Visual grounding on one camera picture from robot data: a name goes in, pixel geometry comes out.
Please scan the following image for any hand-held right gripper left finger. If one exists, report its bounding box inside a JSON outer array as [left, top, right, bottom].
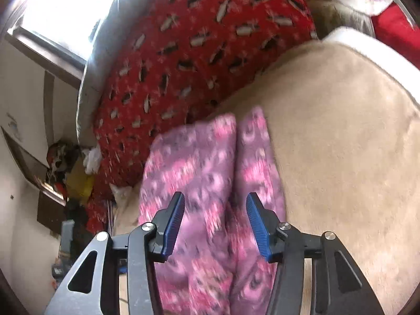
[[44, 191, 186, 315]]

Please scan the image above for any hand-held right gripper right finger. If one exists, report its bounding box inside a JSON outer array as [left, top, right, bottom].
[[246, 192, 384, 315]]

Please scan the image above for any purple floral garment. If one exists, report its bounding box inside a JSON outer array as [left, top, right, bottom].
[[138, 107, 289, 315]]

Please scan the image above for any colourful clothes pile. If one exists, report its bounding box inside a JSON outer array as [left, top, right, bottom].
[[46, 139, 83, 175]]

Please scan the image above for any yellow bag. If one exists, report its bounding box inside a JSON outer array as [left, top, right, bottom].
[[66, 159, 96, 204]]

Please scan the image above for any white plastic bag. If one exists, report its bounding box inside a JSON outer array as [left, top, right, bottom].
[[82, 146, 103, 175]]

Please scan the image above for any beige fleece blanket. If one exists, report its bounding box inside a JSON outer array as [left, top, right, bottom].
[[112, 41, 420, 315]]

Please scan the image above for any grey pillow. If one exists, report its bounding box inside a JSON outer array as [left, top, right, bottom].
[[76, 0, 158, 139]]

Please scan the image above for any red patterned bolster pillow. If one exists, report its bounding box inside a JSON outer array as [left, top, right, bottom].
[[85, 0, 319, 234]]

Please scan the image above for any red folded blanket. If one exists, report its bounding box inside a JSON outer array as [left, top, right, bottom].
[[371, 2, 420, 69]]

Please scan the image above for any large window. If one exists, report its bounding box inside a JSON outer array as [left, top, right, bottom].
[[7, 0, 132, 70]]

